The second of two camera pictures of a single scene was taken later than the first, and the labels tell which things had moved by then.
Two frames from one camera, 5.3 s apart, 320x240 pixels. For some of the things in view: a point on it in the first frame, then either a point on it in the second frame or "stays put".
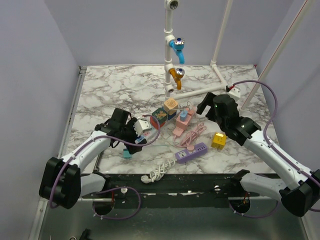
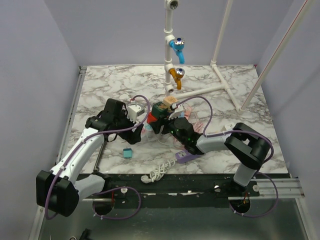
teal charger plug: [126, 154] stays put
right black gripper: [208, 100] to [164, 121]
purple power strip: [184, 155] stays put
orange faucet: [177, 74] stays put
